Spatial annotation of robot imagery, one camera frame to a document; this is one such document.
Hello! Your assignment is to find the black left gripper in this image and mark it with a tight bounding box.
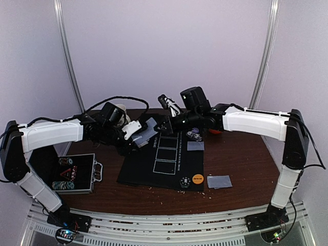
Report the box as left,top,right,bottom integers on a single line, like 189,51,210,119
101,124,140,156

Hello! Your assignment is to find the spade card face up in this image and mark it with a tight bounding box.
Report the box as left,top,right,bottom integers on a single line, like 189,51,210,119
140,117,157,140

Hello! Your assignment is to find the white poker chip stack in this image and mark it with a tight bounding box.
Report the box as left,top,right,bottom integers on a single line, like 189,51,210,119
186,131,202,141

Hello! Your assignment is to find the face-down card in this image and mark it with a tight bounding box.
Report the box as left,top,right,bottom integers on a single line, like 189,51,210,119
187,141,204,151
215,175,232,189

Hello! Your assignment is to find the dark green chip stack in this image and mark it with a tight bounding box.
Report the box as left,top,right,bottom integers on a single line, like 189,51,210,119
179,176,191,189

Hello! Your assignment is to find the orange big blind button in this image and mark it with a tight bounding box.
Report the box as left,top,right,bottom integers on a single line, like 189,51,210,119
192,174,204,185

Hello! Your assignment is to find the grey playing card deck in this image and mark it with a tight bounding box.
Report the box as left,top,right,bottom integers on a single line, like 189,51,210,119
131,134,149,148

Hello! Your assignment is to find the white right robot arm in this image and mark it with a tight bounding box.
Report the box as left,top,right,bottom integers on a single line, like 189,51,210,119
158,87,315,227

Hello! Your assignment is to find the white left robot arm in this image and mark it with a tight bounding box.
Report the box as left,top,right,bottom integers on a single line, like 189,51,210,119
1,102,141,228

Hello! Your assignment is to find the ceramic mug with print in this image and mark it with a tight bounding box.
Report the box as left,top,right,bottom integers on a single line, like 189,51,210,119
115,104,131,127

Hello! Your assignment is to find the black poker mat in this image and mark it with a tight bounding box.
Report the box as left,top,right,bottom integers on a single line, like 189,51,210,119
117,130,204,192

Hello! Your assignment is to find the orange bowl white inside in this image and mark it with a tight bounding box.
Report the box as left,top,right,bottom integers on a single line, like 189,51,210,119
209,129,222,135

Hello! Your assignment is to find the aluminium poker chip case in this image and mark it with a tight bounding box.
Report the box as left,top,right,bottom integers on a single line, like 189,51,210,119
29,153,104,194

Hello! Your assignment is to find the upper chip stack in case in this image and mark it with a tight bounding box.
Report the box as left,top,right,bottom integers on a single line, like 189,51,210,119
58,158,73,166

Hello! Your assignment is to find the chip stack in case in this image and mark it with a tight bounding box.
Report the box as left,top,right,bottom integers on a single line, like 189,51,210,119
58,158,73,166
52,181,75,191

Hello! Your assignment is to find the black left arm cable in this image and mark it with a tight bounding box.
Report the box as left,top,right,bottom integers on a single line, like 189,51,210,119
81,96,150,121

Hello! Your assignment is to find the aluminium corner post right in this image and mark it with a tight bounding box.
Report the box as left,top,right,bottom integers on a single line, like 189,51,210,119
249,0,280,109

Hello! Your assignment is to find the aluminium corner post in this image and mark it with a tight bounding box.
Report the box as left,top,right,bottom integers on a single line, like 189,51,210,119
249,0,280,109
53,0,85,113

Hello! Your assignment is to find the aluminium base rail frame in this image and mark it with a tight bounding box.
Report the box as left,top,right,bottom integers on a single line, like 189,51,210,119
22,199,316,246

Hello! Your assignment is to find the aluminium corner post left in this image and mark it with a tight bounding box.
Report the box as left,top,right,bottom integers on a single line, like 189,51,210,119
53,0,85,113

